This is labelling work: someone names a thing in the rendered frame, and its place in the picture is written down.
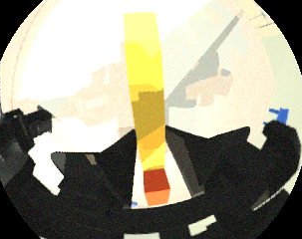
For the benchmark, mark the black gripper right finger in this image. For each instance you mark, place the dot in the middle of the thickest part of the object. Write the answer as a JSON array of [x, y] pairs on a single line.
[[196, 156]]

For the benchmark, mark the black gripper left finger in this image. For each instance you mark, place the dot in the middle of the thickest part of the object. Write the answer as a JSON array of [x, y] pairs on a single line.
[[115, 166]]

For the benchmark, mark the yellow bar with red block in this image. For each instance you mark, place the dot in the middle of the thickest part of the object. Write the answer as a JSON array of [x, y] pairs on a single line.
[[144, 64]]

